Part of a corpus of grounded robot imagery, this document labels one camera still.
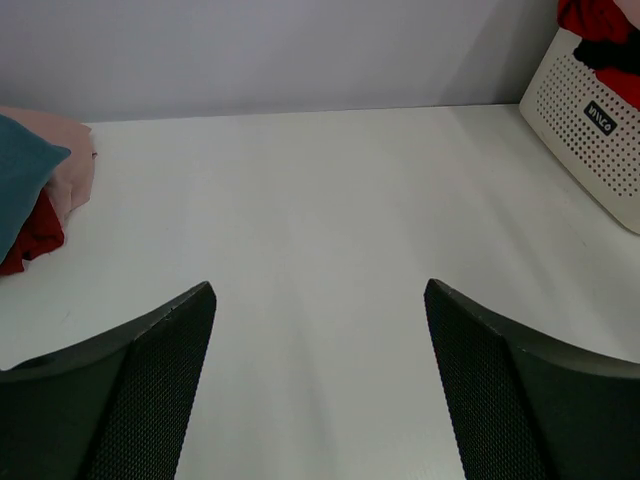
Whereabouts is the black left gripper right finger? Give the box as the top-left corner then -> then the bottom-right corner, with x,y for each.
424,279 -> 639,479

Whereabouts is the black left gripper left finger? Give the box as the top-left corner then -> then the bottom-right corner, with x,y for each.
1,282 -> 216,479

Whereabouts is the red folded t-shirt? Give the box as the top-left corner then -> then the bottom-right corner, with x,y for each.
1,189 -> 65,276

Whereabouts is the pink folded t-shirt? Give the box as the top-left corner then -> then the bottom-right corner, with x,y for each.
1,106 -> 97,226

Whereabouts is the teal folded t-shirt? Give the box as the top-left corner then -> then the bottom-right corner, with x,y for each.
1,115 -> 71,260

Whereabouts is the white perforated laundry basket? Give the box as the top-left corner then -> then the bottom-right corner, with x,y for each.
519,29 -> 639,234

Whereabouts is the black garment in basket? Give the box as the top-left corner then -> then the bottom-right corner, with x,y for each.
573,37 -> 639,75

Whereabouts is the red t-shirt in basket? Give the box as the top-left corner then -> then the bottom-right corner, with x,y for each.
556,1 -> 639,108

